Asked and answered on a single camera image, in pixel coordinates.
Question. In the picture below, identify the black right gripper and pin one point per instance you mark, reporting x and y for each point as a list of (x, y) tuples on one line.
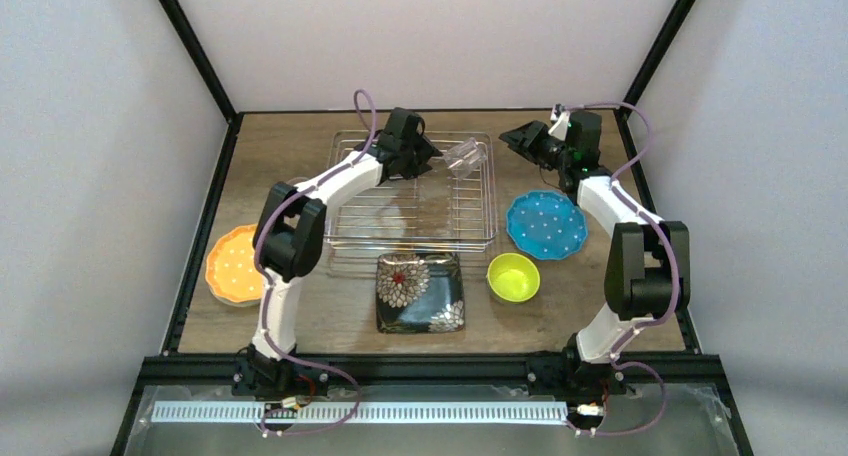
[(535, 144)]

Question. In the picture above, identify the black aluminium frame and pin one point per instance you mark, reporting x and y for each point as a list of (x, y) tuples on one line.
[(172, 368)]

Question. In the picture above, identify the clear plastic cup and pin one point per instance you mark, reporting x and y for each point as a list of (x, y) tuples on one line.
[(465, 158)]

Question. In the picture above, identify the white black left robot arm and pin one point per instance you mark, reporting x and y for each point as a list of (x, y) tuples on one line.
[(288, 242)]

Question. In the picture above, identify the metal wire dish rack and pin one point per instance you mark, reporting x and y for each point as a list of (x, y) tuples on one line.
[(435, 211)]

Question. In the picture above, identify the white slotted cable duct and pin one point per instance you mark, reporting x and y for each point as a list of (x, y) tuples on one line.
[(473, 412)]

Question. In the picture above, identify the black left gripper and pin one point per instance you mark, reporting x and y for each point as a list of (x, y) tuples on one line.
[(416, 154)]

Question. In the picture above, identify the black floral square plate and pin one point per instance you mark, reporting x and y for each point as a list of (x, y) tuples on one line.
[(419, 293)]

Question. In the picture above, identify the yellow green bowl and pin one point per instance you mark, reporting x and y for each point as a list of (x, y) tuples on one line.
[(513, 278)]

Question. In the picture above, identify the blue polka dot plate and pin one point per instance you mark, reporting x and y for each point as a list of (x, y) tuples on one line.
[(546, 225)]

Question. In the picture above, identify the orange polka dot plate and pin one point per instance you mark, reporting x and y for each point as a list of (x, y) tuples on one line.
[(230, 270)]

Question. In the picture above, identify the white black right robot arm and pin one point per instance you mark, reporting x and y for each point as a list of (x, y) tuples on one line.
[(647, 276)]

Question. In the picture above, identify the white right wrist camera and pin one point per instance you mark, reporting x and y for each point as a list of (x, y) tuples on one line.
[(560, 122)]

